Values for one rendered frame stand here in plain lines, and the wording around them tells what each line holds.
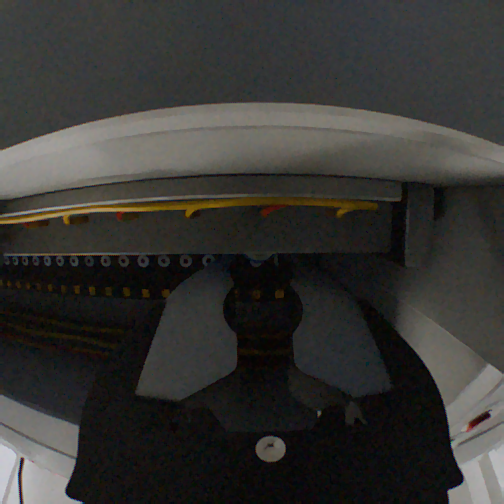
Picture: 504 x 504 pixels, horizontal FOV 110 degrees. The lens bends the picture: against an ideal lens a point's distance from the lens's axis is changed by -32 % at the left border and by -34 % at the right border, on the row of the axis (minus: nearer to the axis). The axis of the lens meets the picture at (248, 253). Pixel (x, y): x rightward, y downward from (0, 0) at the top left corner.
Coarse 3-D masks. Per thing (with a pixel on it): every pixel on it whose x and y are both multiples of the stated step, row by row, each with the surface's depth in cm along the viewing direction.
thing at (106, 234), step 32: (32, 224) 7; (64, 224) 8; (96, 224) 8; (128, 224) 8; (160, 224) 8; (192, 224) 8; (224, 224) 8; (256, 224) 8; (288, 224) 8; (320, 224) 8; (352, 224) 8; (384, 224) 8
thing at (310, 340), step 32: (288, 256) 11; (288, 288) 10; (320, 288) 9; (320, 320) 8; (352, 320) 8; (320, 352) 7; (352, 352) 7; (288, 384) 7; (320, 384) 6; (352, 384) 6; (384, 384) 6
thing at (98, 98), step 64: (0, 0) 2; (64, 0) 2; (128, 0) 2; (192, 0) 2; (256, 0) 2; (320, 0) 2; (384, 0) 2; (448, 0) 2; (0, 64) 2; (64, 64) 2; (128, 64) 2; (192, 64) 2; (256, 64) 2; (320, 64) 2; (384, 64) 2; (448, 64) 2; (0, 128) 2; (64, 128) 2; (128, 128) 2; (192, 128) 3; (256, 128) 3; (320, 128) 3; (384, 128) 2; (448, 128) 2; (0, 192) 5; (448, 192) 7; (384, 256) 9; (448, 256) 7; (448, 320) 7
